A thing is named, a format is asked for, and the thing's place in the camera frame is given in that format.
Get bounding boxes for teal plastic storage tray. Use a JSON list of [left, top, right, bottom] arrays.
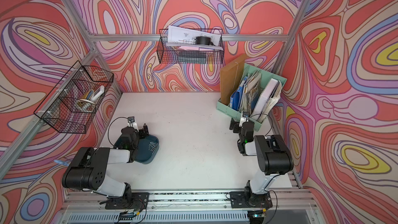
[[115, 135, 159, 164]]

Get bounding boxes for blue folder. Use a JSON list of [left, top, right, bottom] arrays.
[[229, 76, 248, 111]]

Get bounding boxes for black tape roll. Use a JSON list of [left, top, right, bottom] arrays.
[[195, 36, 214, 46]]

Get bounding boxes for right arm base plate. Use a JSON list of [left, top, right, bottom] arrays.
[[229, 191, 273, 209]]

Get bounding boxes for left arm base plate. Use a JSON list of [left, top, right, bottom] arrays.
[[105, 192, 149, 211]]

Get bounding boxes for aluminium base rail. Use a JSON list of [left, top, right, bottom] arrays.
[[55, 188, 325, 224]]

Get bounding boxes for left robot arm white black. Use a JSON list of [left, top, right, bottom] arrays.
[[61, 127, 140, 209]]

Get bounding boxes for black wire basket left wall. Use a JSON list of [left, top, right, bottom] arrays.
[[34, 61, 114, 134]]

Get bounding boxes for green file organizer box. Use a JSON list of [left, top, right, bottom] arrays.
[[216, 63, 287, 131]]

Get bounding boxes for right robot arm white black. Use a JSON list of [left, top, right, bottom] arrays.
[[237, 121, 294, 207]]

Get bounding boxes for white binder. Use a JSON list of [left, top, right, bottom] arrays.
[[251, 78, 279, 122]]

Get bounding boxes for stack of papers in organizer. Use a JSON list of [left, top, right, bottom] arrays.
[[239, 71, 262, 114]]

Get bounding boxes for black wire basket back wall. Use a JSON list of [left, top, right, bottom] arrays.
[[157, 26, 224, 64]]

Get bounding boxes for white paper sheets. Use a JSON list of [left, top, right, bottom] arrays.
[[165, 26, 224, 51]]

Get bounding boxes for black wire basket wall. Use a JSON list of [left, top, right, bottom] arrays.
[[34, 61, 114, 134], [157, 26, 224, 64]]

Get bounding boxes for brown cardboard folder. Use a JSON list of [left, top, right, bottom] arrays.
[[220, 55, 248, 105]]

